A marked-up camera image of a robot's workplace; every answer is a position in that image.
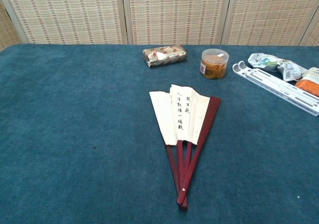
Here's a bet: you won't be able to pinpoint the clear jar of rubber bands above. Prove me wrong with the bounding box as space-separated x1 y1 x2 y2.
199 48 230 80

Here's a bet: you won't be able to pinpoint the cream packet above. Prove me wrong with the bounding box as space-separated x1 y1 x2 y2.
300 67 319 83

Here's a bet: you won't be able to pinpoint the gold foil package red logos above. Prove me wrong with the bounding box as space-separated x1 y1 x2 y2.
142 44 188 69

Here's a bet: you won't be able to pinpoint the orange packet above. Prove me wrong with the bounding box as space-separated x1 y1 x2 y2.
295 79 319 97

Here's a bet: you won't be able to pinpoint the white plastic slotted rack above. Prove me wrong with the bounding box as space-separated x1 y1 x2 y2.
232 61 319 117

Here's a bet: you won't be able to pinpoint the paper folding fan red ribs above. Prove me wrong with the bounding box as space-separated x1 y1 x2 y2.
149 84 222 211

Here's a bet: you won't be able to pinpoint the crumpled white printed bag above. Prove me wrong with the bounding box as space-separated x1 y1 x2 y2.
247 53 309 82

